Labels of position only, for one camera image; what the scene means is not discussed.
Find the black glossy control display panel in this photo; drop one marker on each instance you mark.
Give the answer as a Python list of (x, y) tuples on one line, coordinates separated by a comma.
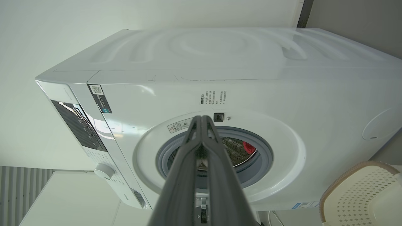
[(78, 125)]

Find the dark QR code sticker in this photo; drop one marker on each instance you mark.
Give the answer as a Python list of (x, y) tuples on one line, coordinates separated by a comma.
[(100, 99)]

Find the white cabinet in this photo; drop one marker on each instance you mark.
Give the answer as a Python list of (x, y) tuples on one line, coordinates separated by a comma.
[(78, 204)]

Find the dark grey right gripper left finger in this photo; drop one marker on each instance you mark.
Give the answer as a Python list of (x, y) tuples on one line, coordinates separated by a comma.
[(179, 188)]

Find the cream perforated laundry basket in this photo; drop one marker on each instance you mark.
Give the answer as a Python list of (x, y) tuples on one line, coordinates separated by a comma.
[(364, 197)]

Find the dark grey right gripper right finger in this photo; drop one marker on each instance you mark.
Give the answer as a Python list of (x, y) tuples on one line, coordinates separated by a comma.
[(223, 188)]

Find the white front-load washing machine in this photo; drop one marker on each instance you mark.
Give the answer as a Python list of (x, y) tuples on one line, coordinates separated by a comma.
[(238, 78)]

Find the grey rubber door gasket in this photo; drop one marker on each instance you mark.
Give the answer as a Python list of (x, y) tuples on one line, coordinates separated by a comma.
[(262, 157)]

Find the grey ribbed radiator panel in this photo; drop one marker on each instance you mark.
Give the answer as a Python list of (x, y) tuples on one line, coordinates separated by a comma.
[(19, 191)]

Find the red cloth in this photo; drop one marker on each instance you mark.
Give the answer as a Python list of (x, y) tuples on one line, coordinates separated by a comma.
[(249, 147)]

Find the white round control knob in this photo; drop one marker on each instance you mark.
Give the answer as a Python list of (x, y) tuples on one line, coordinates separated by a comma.
[(103, 171)]

